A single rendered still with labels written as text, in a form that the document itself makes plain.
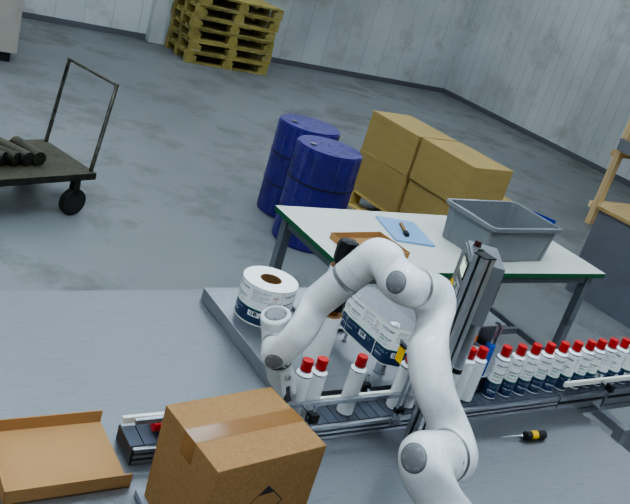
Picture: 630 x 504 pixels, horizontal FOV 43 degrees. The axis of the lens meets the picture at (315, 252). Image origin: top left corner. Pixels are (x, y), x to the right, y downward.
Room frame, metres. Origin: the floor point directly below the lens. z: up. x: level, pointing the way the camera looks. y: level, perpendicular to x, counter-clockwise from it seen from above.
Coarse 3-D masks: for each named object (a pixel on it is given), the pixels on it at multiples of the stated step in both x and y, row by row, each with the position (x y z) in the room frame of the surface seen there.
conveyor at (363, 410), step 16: (384, 400) 2.23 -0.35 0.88; (480, 400) 2.42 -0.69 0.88; (496, 400) 2.46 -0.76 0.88; (512, 400) 2.49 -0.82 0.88; (320, 416) 2.04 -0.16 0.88; (336, 416) 2.06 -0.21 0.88; (352, 416) 2.09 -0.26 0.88; (368, 416) 2.11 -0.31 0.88; (384, 416) 2.14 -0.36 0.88; (128, 432) 1.70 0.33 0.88; (144, 432) 1.72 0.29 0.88
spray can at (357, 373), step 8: (360, 360) 2.08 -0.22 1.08; (352, 368) 2.08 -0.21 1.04; (360, 368) 2.08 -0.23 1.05; (352, 376) 2.08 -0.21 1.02; (360, 376) 2.07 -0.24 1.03; (344, 384) 2.10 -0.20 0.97; (352, 384) 2.07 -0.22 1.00; (360, 384) 2.08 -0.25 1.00; (344, 392) 2.08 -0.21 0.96; (352, 392) 2.07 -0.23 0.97; (336, 408) 2.09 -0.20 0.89; (344, 408) 2.07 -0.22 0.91; (352, 408) 2.08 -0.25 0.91; (344, 416) 2.07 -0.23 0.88
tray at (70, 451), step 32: (32, 416) 1.66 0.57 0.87; (64, 416) 1.71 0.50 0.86; (96, 416) 1.76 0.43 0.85; (0, 448) 1.56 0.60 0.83; (32, 448) 1.59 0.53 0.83; (64, 448) 1.62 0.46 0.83; (96, 448) 1.66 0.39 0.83; (0, 480) 1.42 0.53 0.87; (32, 480) 1.48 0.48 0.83; (64, 480) 1.52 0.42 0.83; (96, 480) 1.51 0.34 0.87; (128, 480) 1.56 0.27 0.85
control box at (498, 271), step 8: (464, 248) 2.23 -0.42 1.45; (472, 248) 2.19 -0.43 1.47; (488, 248) 2.23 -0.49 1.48; (496, 248) 2.25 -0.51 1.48; (472, 256) 2.12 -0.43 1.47; (496, 256) 2.18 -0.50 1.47; (496, 264) 2.11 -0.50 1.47; (456, 272) 2.21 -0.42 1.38; (496, 272) 2.09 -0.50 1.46; (504, 272) 2.09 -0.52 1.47; (488, 280) 2.09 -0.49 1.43; (496, 280) 2.09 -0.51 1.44; (488, 288) 2.09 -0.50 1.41; (496, 288) 2.09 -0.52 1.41; (488, 296) 2.09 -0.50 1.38; (480, 304) 2.09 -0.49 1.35; (488, 304) 2.09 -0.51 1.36; (480, 312) 2.09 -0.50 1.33; (472, 320) 2.09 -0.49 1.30; (480, 320) 2.09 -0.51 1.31
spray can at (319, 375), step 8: (320, 360) 2.00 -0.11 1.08; (328, 360) 2.01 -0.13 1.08; (312, 368) 2.01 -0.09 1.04; (320, 368) 1.99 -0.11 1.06; (320, 376) 1.99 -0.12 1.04; (312, 384) 1.99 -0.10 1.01; (320, 384) 1.99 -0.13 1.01; (312, 392) 1.99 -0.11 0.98; (320, 392) 2.00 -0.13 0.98; (312, 408) 1.99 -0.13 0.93; (304, 416) 1.99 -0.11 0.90
